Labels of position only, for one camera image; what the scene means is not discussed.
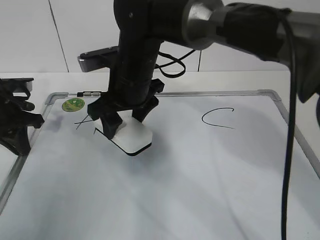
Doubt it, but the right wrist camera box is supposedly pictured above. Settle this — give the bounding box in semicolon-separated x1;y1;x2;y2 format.
77;46;119;73

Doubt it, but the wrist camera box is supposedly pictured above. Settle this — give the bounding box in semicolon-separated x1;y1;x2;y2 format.
0;77;34;93
77;46;119;73

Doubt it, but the black whiteboard hanger clip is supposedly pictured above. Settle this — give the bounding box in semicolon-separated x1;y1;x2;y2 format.
76;91;101;98

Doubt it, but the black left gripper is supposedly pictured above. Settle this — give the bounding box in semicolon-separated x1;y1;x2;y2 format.
0;85;45;156

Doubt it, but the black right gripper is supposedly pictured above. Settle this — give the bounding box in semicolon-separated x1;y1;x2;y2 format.
87;49;165;140

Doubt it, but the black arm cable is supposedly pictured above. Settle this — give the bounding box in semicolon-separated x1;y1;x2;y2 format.
153;7;298;240

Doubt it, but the white whiteboard with grey frame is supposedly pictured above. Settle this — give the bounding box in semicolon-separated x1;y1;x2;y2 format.
0;89;320;240

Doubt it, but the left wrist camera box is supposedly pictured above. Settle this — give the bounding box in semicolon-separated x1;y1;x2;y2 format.
0;77;34;93

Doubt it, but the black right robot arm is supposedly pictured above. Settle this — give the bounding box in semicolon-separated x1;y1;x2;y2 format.
87;0;320;139

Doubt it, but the round green magnet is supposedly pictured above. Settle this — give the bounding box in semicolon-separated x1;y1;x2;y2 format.
61;98;85;113

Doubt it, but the white whiteboard eraser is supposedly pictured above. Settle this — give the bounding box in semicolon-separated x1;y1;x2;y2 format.
109;110;153;156

